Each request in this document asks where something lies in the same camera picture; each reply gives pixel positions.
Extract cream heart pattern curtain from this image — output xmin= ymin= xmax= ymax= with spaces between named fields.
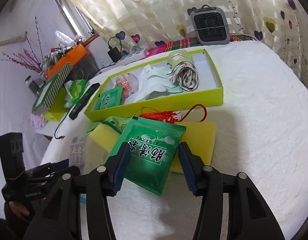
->
xmin=68 ymin=0 xmax=308 ymax=89

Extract pink flower branches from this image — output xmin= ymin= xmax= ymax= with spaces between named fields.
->
xmin=0 ymin=16 xmax=43 ymax=75

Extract yellow green sponge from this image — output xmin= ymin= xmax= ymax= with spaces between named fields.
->
xmin=177 ymin=121 xmax=216 ymax=165
xmin=89 ymin=124 xmax=121 ymax=156

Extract green tea packet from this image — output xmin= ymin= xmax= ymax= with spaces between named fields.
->
xmin=108 ymin=116 xmax=186 ymax=196
xmin=95 ymin=86 xmax=123 ymax=111

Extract clear orange snack packet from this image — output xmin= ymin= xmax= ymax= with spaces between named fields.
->
xmin=112 ymin=73 xmax=139 ymax=99

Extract plaid colourful cloth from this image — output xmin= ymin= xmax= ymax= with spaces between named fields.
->
xmin=146 ymin=34 xmax=257 ymax=57

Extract person's left hand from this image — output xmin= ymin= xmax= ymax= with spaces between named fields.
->
xmin=9 ymin=201 xmax=30 ymax=218

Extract white blue power strip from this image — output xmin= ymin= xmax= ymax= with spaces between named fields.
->
xmin=120 ymin=48 xmax=148 ymax=61

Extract black power adapter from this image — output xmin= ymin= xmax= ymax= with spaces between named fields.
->
xmin=107 ymin=36 xmax=123 ymax=63

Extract white cloth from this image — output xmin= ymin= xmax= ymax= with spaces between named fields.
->
xmin=124 ymin=64 xmax=183 ymax=104

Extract grey portable heater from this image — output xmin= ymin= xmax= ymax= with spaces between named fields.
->
xmin=187 ymin=4 xmax=230 ymax=46

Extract white printed plastic package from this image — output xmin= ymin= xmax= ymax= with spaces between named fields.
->
xmin=69 ymin=133 xmax=115 ymax=175

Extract yellow green flat box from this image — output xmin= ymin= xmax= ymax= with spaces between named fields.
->
xmin=42 ymin=88 xmax=67 ymax=122

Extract rolled green patterned towel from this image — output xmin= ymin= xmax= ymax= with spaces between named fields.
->
xmin=167 ymin=49 xmax=199 ymax=92

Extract green white tissue pack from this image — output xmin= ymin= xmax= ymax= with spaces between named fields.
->
xmin=64 ymin=79 xmax=86 ymax=108

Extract green striped gift box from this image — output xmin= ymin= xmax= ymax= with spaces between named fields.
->
xmin=31 ymin=62 xmax=74 ymax=115

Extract black charging cable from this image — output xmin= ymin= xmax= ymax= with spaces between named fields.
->
xmin=54 ymin=36 xmax=127 ymax=140

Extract orange storage box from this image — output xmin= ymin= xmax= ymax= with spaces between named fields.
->
xmin=46 ymin=44 xmax=88 ymax=80

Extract red tassel knot ornament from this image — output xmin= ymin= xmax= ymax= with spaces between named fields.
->
xmin=134 ymin=103 xmax=207 ymax=124

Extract light green cloth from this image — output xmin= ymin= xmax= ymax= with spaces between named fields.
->
xmin=84 ymin=116 xmax=131 ymax=134

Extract black smartphone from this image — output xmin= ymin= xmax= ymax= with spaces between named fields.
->
xmin=69 ymin=83 xmax=100 ymax=120

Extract lime green shallow box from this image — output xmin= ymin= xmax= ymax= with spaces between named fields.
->
xmin=85 ymin=47 xmax=223 ymax=122

